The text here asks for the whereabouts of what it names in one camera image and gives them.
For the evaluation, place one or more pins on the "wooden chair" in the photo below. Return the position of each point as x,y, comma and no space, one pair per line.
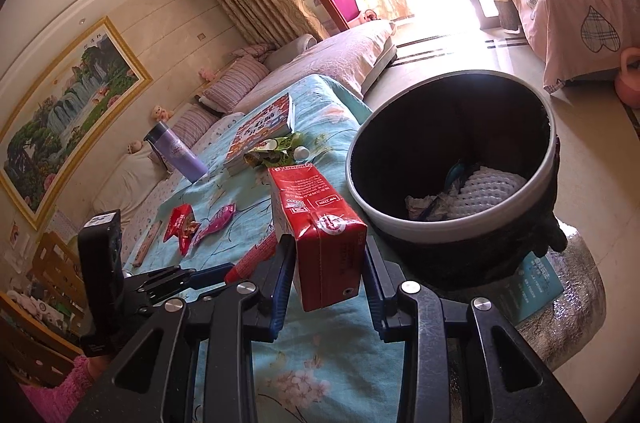
45,338

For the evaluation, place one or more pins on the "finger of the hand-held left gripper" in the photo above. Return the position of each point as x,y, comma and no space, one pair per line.
160,279
200,285

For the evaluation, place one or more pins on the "pink fabric sofa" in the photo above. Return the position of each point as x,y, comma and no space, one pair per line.
325,58

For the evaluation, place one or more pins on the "green snack wrapper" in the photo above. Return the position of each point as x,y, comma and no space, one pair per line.
275,153

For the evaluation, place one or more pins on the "long brown wooden stick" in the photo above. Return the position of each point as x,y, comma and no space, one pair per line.
149,244

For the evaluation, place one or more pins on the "silver insulated bag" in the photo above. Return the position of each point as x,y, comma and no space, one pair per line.
575,303

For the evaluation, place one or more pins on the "magenta snack wrapper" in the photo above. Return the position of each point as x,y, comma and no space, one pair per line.
216,221

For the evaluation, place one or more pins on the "person's left forearm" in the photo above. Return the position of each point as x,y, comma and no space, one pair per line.
60,395

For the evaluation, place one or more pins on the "red snack packet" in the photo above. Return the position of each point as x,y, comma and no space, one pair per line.
182,228

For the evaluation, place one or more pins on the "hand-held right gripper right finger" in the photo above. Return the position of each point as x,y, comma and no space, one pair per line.
380,298

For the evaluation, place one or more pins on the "small plush toy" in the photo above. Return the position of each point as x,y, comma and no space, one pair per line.
135,147
208,74
161,112

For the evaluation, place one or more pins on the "magenta box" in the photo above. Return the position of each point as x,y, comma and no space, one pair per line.
345,5

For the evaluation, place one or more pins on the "white wall calendar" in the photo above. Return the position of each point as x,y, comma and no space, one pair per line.
62,224

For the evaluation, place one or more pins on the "colourful printed book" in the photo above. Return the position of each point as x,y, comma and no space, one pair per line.
260,128

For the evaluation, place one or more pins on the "white foam net sleeve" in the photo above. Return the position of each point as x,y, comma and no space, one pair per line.
492,193

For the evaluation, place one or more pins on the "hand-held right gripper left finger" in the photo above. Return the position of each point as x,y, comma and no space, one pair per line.
282,293

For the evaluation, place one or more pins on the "framed landscape painting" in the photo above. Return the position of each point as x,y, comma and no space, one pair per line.
65,118

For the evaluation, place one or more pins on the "red drink carton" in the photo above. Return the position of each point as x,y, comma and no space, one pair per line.
320,233

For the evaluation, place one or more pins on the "white pillow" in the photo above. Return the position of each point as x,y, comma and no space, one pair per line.
127,183

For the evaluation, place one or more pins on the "small striped cushion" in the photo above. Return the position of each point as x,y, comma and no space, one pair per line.
255,51

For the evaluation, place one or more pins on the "silver wrapper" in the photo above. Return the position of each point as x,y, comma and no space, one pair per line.
425,203

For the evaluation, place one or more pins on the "pink toy by door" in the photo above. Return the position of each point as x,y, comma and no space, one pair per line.
370,15

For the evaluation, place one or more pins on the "black bin with white rim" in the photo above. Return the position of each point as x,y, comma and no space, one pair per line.
380,223

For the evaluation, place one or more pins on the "small white cap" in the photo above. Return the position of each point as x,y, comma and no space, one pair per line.
302,151

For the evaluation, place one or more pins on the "long red packet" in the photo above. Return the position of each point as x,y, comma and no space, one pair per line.
252,257

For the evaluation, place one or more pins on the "large striped cushion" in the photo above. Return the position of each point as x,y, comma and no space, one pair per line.
237,83

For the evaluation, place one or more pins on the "purple thermos bottle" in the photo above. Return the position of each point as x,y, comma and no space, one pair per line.
175,150

